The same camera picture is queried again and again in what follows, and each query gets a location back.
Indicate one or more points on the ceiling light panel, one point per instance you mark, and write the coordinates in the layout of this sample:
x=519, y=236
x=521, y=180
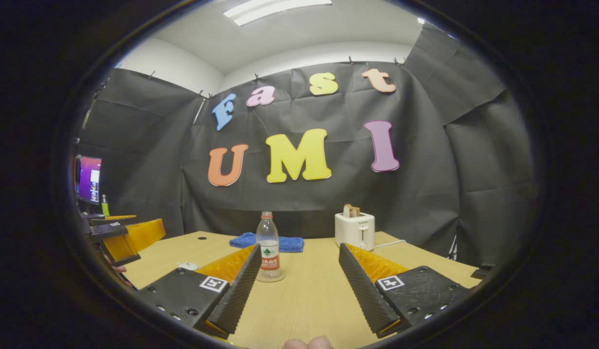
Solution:
x=275, y=10

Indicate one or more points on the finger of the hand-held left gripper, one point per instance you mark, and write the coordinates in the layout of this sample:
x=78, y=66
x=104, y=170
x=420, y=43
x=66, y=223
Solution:
x=110, y=219
x=134, y=237

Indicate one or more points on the small black device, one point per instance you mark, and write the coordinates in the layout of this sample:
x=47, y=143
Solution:
x=483, y=271

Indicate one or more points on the computer monitor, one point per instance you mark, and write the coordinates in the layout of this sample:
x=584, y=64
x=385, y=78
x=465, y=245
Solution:
x=89, y=179

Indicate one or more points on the round beige coaster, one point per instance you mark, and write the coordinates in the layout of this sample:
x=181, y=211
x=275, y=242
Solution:
x=282, y=277

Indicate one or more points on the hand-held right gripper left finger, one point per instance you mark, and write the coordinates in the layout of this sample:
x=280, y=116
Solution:
x=239, y=291

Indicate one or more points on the white teacup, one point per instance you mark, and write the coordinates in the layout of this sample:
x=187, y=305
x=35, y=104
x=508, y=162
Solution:
x=183, y=268

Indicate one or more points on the clear plastic water bottle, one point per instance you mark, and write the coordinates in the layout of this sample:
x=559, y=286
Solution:
x=269, y=242

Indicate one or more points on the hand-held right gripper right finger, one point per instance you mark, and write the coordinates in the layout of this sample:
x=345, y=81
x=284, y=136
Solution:
x=360, y=291

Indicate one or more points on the white toaster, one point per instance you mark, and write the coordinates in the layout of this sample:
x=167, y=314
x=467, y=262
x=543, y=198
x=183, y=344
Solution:
x=353, y=232

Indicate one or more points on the black backdrop cloth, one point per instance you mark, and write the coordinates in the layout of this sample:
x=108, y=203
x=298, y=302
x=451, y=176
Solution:
x=425, y=169

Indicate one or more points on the folded blue towel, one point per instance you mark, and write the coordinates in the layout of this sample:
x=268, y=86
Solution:
x=292, y=244

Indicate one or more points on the green bottle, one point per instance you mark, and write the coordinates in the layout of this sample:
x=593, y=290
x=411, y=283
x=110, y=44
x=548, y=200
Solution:
x=105, y=207

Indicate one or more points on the toast slice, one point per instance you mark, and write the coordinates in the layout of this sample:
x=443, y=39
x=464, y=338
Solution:
x=356, y=212
x=347, y=211

